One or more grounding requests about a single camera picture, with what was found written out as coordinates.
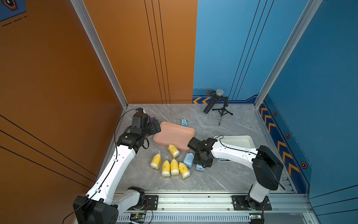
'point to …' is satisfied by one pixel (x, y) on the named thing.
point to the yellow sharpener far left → (156, 162)
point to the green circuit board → (141, 216)
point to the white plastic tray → (237, 141)
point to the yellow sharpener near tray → (174, 151)
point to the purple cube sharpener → (152, 119)
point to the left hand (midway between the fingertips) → (152, 122)
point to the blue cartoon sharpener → (184, 122)
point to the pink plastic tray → (177, 135)
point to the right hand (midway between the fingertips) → (197, 164)
